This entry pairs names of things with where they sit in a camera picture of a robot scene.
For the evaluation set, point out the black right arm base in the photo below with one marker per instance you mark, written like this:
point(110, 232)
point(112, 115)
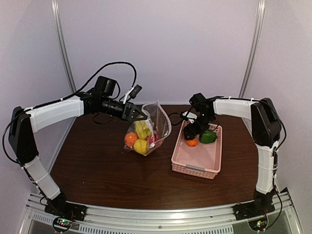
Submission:
point(253, 209)

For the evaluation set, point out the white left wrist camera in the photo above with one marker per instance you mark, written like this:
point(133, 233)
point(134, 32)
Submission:
point(131, 94)

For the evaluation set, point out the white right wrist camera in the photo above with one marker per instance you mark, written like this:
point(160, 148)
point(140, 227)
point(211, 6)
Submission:
point(191, 117)

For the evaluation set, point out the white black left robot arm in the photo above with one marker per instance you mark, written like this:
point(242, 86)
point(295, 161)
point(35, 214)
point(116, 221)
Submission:
point(25, 123)

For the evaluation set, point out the green toy bell pepper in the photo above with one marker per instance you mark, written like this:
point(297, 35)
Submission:
point(208, 137)

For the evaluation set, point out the yellow toy banana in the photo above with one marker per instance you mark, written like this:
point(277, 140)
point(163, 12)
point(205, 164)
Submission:
point(142, 129)

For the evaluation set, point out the clear zip top bag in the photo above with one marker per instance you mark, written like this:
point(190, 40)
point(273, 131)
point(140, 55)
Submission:
point(157, 121)

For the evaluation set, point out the red toy apple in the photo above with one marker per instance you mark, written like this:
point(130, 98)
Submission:
point(152, 139)

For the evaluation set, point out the circuit board with leds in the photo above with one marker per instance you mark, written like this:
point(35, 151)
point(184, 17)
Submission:
point(258, 225)
point(61, 224)

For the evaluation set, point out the aluminium front rail frame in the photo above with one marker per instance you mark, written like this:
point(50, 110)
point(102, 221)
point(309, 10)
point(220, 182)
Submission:
point(208, 220)

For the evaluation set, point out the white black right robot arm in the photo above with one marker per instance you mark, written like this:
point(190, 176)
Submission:
point(265, 131)

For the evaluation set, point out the yellow toy lemon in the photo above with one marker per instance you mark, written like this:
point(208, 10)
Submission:
point(141, 146)

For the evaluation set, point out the right aluminium corner post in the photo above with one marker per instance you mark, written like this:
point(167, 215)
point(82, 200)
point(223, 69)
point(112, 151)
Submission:
point(259, 21)

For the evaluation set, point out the right circuit board with leds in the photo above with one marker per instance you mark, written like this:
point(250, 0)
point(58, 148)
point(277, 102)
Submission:
point(258, 225)

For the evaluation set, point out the aluminium corner post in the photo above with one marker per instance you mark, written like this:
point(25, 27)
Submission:
point(62, 46)
point(259, 21)

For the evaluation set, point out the left aluminium corner post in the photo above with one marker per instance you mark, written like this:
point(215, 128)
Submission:
point(62, 46)

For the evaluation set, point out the left circuit board with leds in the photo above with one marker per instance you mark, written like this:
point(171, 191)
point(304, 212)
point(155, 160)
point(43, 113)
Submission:
point(61, 224)

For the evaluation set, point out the orange green toy carrot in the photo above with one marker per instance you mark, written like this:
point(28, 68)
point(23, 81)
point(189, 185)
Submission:
point(191, 142)

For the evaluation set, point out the pink perforated plastic basket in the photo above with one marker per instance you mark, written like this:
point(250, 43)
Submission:
point(202, 160)

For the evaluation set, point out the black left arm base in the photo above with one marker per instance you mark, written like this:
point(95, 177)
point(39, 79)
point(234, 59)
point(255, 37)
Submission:
point(65, 212)

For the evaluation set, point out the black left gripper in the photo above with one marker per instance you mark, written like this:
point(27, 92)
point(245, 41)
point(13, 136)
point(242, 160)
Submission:
point(127, 111)

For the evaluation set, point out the orange toy tangerine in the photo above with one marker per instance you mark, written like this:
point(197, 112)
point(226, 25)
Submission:
point(130, 139)

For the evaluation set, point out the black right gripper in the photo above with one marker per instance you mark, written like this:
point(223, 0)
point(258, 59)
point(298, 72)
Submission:
point(191, 131)

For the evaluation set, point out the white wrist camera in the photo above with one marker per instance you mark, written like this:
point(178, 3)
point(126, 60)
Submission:
point(191, 117)
point(131, 94)

